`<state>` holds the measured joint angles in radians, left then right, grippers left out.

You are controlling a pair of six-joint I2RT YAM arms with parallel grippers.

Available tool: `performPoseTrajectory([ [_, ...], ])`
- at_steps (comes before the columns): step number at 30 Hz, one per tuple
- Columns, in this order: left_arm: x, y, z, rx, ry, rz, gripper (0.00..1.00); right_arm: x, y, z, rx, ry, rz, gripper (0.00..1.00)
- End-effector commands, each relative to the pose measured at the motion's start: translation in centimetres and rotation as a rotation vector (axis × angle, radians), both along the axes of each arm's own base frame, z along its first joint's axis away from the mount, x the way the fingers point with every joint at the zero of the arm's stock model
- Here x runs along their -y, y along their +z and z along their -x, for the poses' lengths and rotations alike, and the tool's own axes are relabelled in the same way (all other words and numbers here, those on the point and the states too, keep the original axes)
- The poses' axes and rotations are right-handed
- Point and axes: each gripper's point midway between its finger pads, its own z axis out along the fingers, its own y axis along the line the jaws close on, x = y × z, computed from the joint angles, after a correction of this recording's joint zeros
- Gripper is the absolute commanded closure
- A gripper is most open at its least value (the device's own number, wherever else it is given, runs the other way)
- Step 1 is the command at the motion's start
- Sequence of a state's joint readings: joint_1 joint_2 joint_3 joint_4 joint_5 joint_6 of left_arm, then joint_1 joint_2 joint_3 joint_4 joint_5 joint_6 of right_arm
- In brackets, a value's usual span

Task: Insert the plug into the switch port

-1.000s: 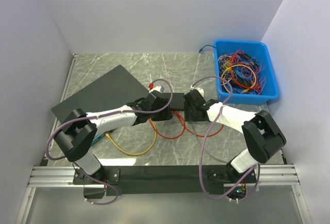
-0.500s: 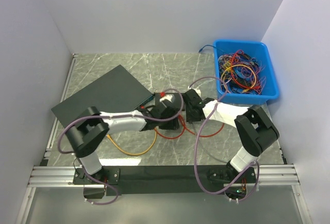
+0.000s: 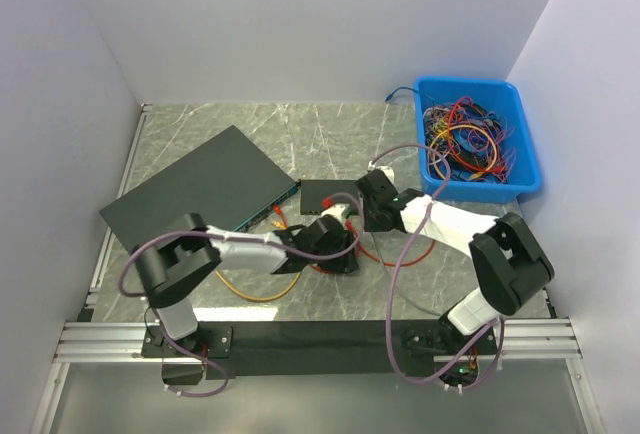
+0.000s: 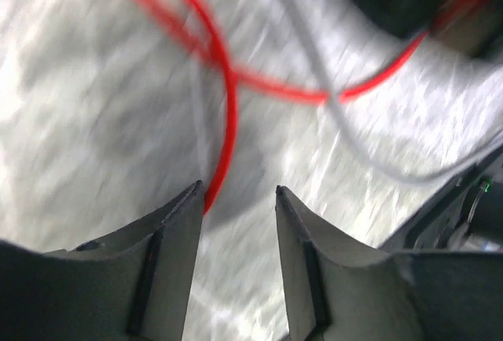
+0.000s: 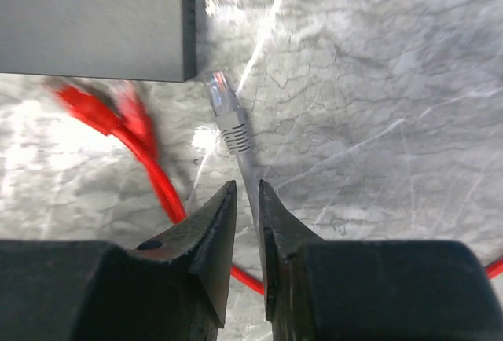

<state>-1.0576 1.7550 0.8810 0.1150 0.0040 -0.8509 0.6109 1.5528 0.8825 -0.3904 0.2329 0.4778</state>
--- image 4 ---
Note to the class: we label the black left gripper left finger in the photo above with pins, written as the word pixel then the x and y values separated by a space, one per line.
pixel 131 284

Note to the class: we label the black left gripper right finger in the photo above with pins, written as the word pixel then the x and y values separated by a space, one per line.
pixel 337 288

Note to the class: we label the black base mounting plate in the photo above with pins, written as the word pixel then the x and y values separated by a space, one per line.
pixel 443 212

